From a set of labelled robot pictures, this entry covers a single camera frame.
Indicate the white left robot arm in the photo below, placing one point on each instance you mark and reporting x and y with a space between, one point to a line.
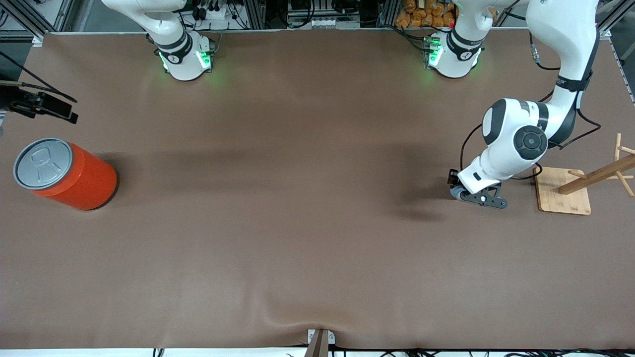
501 148

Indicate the aluminium frame strut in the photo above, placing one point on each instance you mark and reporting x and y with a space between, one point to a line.
30 22
615 17

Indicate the white terminal strip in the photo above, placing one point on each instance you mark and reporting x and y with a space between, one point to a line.
317 22

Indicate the metal corner bracket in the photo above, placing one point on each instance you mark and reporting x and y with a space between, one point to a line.
603 33
37 40

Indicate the wooden cup stand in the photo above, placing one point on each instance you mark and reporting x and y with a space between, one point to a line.
563 198

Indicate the metal table edge bracket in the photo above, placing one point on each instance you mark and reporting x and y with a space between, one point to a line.
311 337

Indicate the white power strip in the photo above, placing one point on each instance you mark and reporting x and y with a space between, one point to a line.
218 14

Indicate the orange snack bags pile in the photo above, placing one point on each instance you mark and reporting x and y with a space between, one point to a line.
421 15

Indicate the orange can with silver lid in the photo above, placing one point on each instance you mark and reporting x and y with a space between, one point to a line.
84 183

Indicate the brown camera post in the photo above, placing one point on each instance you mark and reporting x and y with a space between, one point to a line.
317 347

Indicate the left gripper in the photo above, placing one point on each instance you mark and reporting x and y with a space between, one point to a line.
453 177

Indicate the brown table cover sheet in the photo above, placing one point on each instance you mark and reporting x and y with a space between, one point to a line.
297 198

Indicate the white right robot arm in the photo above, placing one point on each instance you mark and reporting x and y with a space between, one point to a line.
184 62

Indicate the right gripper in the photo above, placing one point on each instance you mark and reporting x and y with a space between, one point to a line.
30 105

